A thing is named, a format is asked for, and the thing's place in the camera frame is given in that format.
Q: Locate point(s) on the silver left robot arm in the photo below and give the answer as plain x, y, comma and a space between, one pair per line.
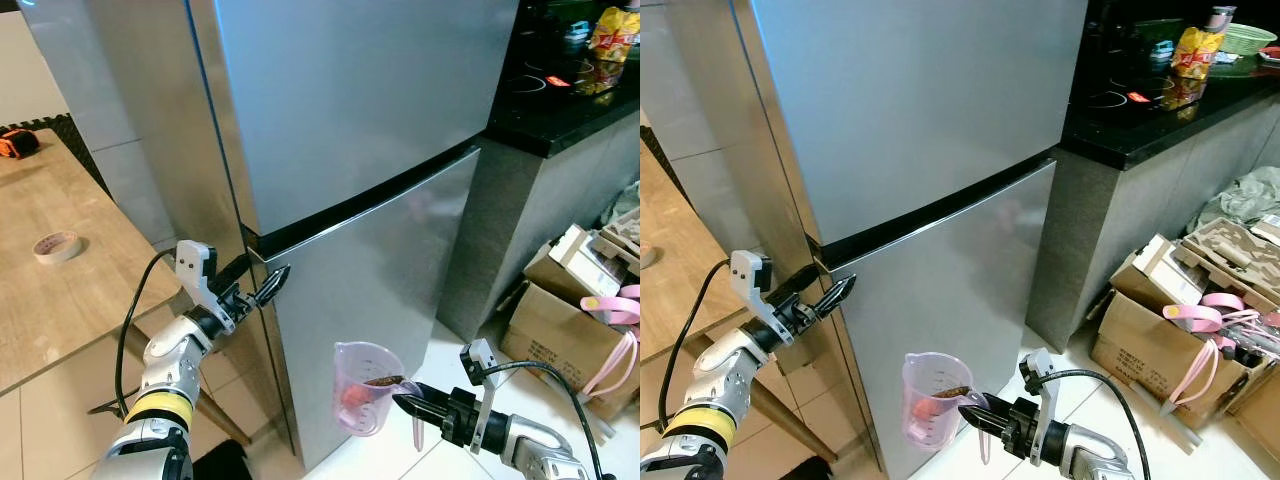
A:
170, 360
720, 380

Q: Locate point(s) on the black foam floor mat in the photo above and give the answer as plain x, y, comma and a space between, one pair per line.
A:
80, 150

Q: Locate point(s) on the silver fridge compartment door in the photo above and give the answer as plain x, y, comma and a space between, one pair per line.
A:
380, 260
950, 280

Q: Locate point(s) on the grey green crumpled cloth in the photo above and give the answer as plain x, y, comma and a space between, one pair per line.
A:
1245, 195
625, 200

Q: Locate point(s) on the silver two-door fridge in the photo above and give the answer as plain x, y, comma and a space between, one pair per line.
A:
720, 100
150, 120

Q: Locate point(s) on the pink translucent measuring cup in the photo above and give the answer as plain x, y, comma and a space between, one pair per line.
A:
925, 375
360, 365

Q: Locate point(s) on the beige pulp packing tray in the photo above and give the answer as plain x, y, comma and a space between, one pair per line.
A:
1230, 250
625, 235

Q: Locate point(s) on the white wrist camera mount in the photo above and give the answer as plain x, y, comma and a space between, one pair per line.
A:
1050, 420
748, 275
478, 365
195, 265

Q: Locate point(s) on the black induction cooktop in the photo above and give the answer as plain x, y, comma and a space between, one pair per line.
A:
1110, 90
530, 75

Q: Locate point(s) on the green container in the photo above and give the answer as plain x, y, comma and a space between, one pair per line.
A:
1160, 40

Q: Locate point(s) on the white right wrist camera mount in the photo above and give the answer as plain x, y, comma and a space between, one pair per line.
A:
478, 365
1050, 420

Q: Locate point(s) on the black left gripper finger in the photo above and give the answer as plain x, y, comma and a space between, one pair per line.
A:
274, 292
838, 305
268, 279
830, 291

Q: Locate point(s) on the silver freezer door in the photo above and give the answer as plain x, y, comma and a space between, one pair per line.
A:
920, 100
350, 100

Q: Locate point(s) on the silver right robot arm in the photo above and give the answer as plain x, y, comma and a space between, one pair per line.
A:
1090, 455
540, 445

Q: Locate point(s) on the large brown cardboard box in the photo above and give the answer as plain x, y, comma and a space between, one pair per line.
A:
545, 340
1140, 350

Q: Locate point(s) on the yellow snack bag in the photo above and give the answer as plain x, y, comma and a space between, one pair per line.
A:
612, 35
1195, 50

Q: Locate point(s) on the small red food piece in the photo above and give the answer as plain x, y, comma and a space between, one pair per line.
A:
353, 397
920, 406

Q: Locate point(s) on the bottle with pink cap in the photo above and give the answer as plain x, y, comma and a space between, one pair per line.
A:
1220, 18

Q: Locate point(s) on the white printed carton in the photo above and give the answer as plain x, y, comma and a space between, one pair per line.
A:
1160, 262
580, 255

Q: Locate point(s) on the black stone countertop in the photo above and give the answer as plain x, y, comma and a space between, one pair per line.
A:
560, 120
1130, 130

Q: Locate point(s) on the black robot leg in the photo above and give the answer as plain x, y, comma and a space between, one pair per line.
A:
805, 470

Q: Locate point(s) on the beige masking tape roll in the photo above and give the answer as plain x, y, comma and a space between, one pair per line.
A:
646, 258
57, 259

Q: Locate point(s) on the green plastic basket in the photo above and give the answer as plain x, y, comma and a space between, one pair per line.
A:
1250, 40

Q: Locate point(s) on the small brown cardboard box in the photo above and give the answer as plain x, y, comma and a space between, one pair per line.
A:
1260, 420

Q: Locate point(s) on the grey counter cabinet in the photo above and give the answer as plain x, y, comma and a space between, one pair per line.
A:
520, 220
1110, 230

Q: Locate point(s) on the orange black tape measure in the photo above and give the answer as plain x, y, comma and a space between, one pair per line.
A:
18, 145

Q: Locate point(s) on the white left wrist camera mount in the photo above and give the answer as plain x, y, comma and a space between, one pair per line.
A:
195, 265
748, 275

